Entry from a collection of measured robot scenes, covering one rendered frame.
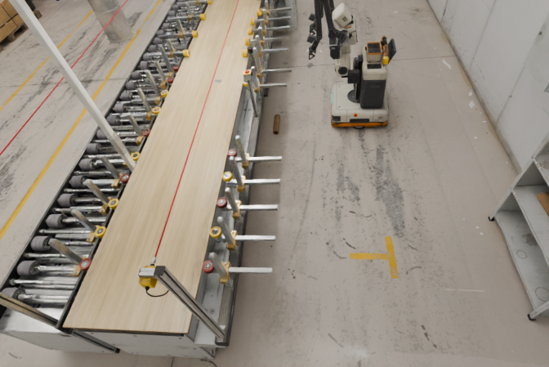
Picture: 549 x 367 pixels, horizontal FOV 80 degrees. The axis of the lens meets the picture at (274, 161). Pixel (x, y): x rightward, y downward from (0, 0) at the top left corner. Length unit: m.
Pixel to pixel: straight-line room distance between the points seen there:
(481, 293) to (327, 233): 1.33
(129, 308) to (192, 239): 0.56
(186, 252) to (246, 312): 0.94
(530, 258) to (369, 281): 1.29
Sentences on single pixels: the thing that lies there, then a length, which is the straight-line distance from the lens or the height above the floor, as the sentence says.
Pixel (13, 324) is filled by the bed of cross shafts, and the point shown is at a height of 0.71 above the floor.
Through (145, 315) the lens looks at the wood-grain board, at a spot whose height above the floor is 0.90.
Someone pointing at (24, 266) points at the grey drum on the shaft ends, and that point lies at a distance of 3.08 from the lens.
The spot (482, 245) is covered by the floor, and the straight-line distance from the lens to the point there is 3.53.
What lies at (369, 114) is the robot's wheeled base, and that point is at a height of 0.25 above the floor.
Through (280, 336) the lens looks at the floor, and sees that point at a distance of 2.99.
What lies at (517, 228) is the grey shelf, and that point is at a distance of 3.58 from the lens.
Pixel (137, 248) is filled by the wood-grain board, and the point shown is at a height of 0.90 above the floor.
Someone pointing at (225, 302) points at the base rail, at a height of 0.70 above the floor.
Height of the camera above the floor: 2.90
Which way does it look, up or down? 48 degrees down
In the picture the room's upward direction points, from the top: 11 degrees counter-clockwise
